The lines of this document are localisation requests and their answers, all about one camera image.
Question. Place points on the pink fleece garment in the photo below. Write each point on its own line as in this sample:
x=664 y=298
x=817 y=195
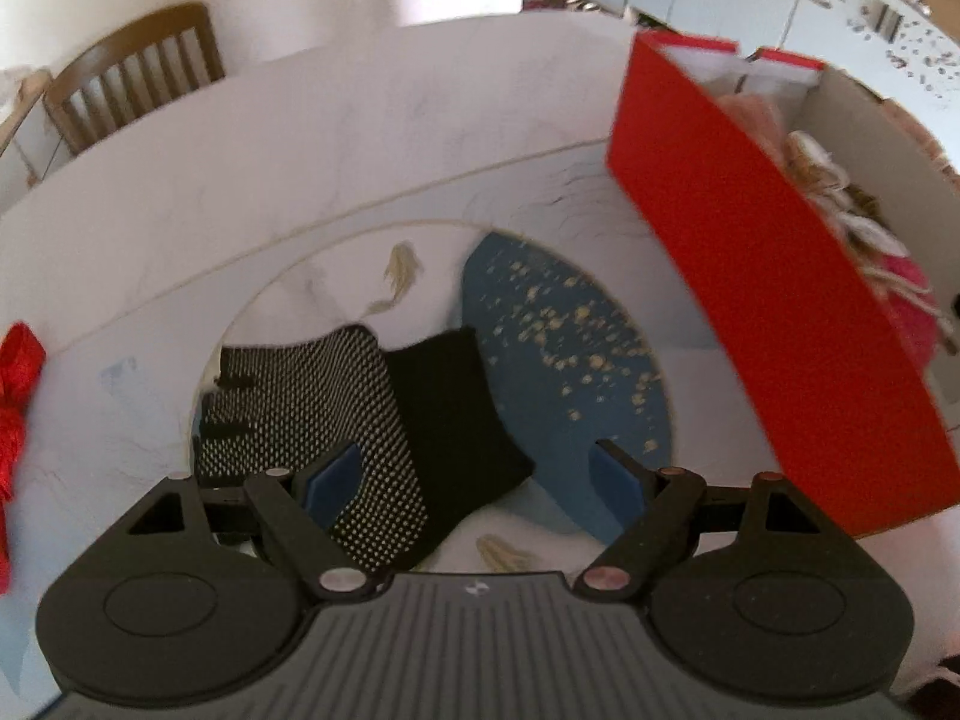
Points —
x=757 y=116

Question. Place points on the red cardboard box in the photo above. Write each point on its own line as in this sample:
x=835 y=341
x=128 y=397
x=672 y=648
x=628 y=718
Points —
x=842 y=401

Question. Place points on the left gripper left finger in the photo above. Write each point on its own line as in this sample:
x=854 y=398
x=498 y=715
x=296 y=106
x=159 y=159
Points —
x=296 y=511

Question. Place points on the pink strawberry plush toy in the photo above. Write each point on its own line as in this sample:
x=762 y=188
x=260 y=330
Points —
x=910 y=298

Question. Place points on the white wall cabinet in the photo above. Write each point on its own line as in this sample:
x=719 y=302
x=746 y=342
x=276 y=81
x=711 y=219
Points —
x=892 y=46

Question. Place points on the pink scarf on chair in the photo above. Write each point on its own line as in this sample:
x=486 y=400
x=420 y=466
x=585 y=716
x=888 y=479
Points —
x=922 y=137

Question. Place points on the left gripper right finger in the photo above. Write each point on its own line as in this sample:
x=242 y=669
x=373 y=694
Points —
x=657 y=510

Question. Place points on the black dotted sock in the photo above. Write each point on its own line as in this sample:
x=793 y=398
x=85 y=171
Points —
x=433 y=448

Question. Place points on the wooden chair far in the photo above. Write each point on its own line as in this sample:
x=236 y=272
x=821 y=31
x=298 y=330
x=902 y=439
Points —
x=132 y=72

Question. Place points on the red scarf on table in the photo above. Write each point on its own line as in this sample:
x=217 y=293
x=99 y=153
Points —
x=23 y=357

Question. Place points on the wooden sideboard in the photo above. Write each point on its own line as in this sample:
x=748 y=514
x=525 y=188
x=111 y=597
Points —
x=32 y=147

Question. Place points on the patterned face mask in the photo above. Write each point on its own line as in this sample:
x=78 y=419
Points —
x=825 y=184

